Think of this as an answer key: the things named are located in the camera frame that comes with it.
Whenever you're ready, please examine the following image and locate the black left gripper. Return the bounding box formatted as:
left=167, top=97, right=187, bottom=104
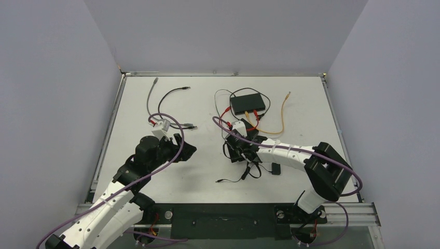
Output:
left=148, top=133, right=196, bottom=172

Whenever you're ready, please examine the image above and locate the short black adapter cable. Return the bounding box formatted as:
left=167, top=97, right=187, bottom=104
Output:
left=215, top=142, right=274, bottom=184

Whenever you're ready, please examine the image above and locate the red ethernet cable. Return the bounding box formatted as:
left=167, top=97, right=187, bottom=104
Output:
left=219, top=106, right=262, bottom=133

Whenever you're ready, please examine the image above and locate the yellow ethernet cable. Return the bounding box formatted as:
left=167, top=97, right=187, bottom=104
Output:
left=244, top=91, right=292, bottom=135

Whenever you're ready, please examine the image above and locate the small black wall plug adapter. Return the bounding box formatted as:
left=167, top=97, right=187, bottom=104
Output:
left=271, top=163, right=281, bottom=175

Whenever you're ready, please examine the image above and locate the black Mercury switch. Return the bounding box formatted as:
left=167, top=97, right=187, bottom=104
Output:
left=230, top=93, right=266, bottom=115

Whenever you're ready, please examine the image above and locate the thin black barrel plug cable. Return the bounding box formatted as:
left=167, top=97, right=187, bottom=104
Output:
left=214, top=89, right=235, bottom=119

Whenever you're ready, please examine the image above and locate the ribbed black network switch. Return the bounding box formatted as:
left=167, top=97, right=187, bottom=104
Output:
left=228, top=149, right=253, bottom=163

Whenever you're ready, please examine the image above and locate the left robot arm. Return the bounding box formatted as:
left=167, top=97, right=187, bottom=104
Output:
left=45, top=133, right=197, bottom=248

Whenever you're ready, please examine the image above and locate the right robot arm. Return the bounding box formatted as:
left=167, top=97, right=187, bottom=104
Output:
left=226, top=133, right=352, bottom=222

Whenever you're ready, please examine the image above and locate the black power brick adapter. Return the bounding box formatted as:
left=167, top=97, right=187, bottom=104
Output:
left=240, top=118, right=259, bottom=138

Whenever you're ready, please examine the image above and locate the black ethernet cable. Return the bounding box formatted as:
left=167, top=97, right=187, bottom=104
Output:
left=157, top=86, right=198, bottom=131

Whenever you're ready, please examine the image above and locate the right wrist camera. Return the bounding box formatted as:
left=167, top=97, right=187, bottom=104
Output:
left=231, top=120, right=247, bottom=137

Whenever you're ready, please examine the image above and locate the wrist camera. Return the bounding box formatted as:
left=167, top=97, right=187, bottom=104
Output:
left=152, top=119, right=171, bottom=141
left=231, top=120, right=247, bottom=137

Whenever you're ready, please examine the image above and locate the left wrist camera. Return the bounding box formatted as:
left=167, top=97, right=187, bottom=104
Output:
left=152, top=119, right=171, bottom=141

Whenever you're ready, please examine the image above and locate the black mains power cord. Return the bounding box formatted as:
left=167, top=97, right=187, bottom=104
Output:
left=229, top=87, right=271, bottom=121

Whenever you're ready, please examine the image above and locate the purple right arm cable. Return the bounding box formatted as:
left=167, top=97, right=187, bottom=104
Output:
left=212, top=116, right=364, bottom=198

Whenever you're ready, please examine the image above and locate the grey ethernet cable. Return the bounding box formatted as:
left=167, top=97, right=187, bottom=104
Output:
left=146, top=77, right=194, bottom=127

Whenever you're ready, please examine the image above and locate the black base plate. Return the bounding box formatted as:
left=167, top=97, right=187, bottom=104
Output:
left=141, top=203, right=327, bottom=240

